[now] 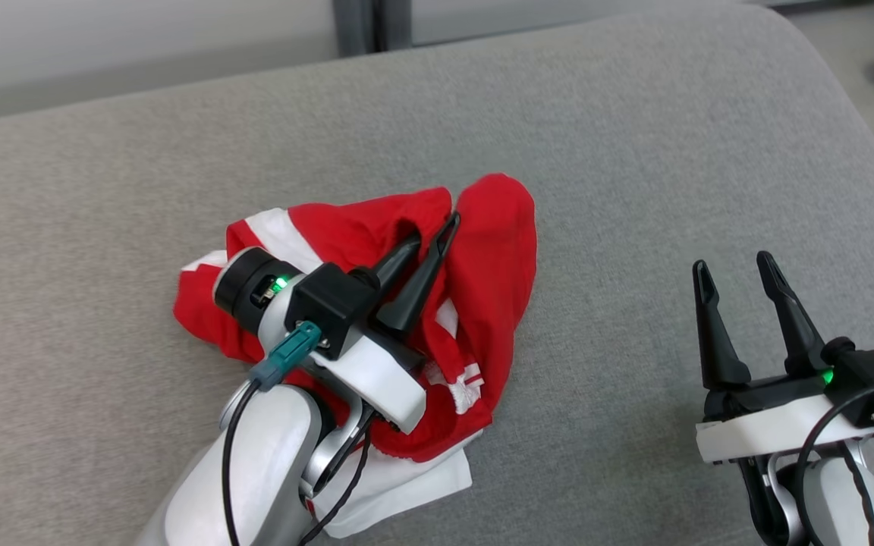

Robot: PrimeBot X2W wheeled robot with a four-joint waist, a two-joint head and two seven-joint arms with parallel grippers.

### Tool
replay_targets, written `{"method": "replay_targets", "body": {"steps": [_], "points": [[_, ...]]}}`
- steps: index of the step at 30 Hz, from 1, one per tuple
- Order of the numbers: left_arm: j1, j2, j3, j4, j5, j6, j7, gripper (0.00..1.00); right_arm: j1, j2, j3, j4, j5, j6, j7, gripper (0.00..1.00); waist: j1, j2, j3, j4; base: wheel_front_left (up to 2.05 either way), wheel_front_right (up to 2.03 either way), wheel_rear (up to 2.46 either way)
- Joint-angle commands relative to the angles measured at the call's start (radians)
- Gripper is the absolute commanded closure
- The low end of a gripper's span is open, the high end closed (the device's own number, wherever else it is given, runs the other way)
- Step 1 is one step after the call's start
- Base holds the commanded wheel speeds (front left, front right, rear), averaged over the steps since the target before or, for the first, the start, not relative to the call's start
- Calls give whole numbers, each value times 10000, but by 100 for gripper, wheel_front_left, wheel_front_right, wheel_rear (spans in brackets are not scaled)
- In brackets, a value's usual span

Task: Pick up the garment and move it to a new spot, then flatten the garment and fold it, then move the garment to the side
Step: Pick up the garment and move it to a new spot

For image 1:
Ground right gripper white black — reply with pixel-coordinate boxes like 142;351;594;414
693;252;874;465

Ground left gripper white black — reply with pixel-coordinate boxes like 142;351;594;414
213;212;461;435

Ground red shorts white stripe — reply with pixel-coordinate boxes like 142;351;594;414
173;186;454;366

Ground red Bulls jersey white sleeves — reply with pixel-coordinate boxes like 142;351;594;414
308;173;538;539

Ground left arm cable teal connector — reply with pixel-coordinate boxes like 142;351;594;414
222;321;324;546

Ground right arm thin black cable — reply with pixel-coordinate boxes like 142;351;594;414
839;442;874;546

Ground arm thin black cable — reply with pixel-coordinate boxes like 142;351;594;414
297;406;374;546
839;442;874;546

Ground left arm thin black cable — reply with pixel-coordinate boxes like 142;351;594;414
297;406;374;546

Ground grey metal partition post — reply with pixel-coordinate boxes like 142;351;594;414
331;0;415;58

